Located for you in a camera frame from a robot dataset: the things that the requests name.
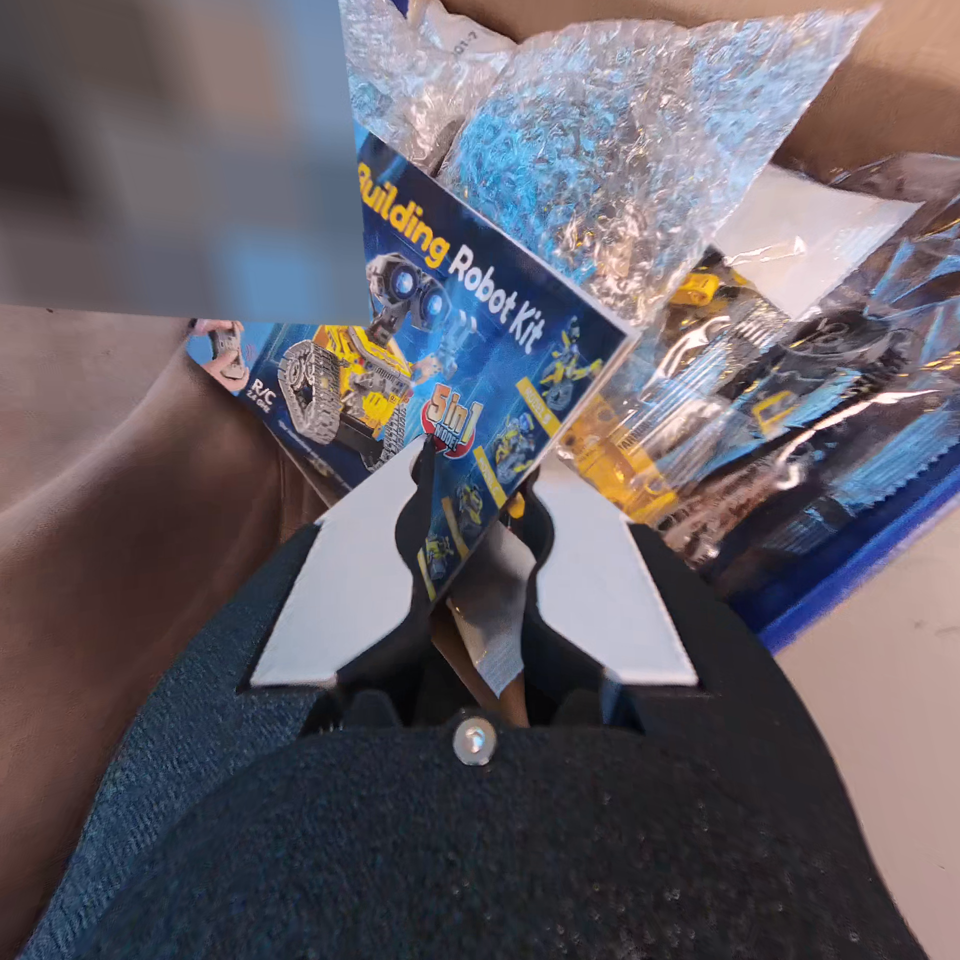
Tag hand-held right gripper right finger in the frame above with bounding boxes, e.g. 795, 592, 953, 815
521, 476, 700, 687

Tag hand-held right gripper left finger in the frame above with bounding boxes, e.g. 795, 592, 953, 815
249, 436, 440, 690

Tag blue robot kit booklet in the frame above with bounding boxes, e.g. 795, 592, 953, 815
186, 135, 642, 601

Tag bag of wheels and beams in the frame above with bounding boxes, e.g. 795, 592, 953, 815
558, 153, 960, 594

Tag blue cardboard kit box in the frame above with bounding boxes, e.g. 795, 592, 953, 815
277, 0, 960, 729

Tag bubble wrap bag blue parts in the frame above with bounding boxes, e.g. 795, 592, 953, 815
438, 7, 882, 327

